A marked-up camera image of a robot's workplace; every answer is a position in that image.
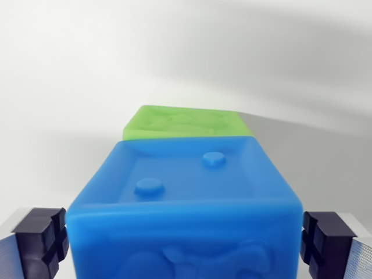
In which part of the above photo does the black-padded silver gripper left finger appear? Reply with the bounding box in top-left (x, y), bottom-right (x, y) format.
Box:
top-left (0, 207), bottom-right (70, 279)

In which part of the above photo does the green embossed cube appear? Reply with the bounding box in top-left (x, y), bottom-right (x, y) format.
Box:
top-left (121, 104), bottom-right (253, 143)

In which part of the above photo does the blue embossed cube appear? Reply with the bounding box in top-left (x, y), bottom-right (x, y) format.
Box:
top-left (66, 135), bottom-right (305, 279)

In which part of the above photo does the black-padded silver gripper right finger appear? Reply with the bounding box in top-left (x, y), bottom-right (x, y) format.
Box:
top-left (301, 211), bottom-right (372, 279)

